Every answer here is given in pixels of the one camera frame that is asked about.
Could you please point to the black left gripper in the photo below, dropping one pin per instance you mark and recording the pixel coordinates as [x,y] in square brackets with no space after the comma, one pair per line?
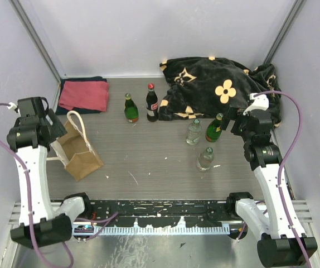
[57,128]

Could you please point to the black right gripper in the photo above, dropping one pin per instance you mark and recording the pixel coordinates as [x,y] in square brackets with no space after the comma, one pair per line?
[238,116]

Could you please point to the brown canvas bag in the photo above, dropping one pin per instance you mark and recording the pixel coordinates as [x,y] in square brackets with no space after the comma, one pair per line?
[74,149]

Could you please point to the cola glass bottle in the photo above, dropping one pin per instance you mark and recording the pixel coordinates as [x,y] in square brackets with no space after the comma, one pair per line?
[152,104]

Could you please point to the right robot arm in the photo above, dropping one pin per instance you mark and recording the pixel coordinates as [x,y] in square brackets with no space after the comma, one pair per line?
[281,239]

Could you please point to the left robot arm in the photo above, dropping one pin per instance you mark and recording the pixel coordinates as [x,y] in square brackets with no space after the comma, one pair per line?
[30,139]

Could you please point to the green bottle right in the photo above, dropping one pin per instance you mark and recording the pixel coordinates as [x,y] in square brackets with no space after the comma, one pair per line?
[214,131]

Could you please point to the green bottle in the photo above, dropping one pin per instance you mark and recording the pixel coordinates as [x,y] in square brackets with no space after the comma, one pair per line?
[214,131]
[130,109]

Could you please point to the dark blue folded cloth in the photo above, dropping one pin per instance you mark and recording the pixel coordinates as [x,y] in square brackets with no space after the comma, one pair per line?
[64,111]

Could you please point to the clear bottle upper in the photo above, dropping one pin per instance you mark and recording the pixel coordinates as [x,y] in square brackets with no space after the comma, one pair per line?
[193,132]

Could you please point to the clear bottle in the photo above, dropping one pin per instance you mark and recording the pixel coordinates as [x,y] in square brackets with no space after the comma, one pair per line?
[193,132]
[205,159]

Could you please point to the clear bottle lower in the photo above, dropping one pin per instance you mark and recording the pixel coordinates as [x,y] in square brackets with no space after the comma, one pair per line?
[205,159]

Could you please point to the black floral blanket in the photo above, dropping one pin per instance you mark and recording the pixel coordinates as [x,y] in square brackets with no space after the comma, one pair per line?
[201,87]

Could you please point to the red folded cloth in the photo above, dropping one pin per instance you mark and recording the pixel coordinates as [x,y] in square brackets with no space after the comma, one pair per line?
[91,95]

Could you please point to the green bottle left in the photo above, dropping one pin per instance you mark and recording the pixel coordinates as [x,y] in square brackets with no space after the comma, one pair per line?
[130,109]

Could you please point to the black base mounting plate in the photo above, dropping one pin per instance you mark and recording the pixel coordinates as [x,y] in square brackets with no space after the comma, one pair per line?
[160,213]

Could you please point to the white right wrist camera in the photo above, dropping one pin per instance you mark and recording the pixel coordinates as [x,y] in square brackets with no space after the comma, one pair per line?
[259,102]

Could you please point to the white cable duct strip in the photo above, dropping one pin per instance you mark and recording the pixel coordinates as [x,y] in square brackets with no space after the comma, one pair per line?
[165,231]

